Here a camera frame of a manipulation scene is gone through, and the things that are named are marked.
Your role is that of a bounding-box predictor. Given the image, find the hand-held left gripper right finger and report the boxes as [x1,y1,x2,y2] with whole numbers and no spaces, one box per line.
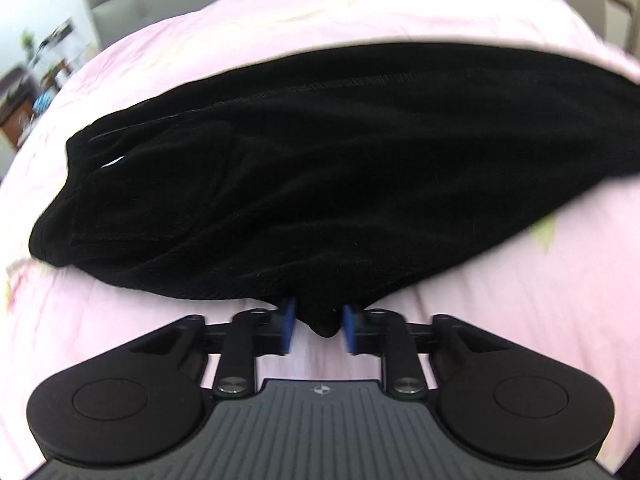
[341,304,509,397]

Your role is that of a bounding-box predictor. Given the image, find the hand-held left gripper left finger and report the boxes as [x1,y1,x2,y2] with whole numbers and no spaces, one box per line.
[127,297,301,399]

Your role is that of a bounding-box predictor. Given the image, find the black pants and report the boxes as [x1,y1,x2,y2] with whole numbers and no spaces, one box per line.
[28,40,640,339]

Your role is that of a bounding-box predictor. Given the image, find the pink floral blanket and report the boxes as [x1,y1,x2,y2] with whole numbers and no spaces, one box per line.
[0,0,640,480]

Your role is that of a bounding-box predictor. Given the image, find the wooden nightstand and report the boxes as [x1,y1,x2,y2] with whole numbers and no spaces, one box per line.
[0,62,63,150]

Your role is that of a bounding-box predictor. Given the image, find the grey padded headboard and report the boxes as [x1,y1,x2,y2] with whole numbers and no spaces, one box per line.
[80,0,283,52]

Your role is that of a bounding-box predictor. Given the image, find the small green potted plant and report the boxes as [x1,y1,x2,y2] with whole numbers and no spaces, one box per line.
[20,29,44,68]

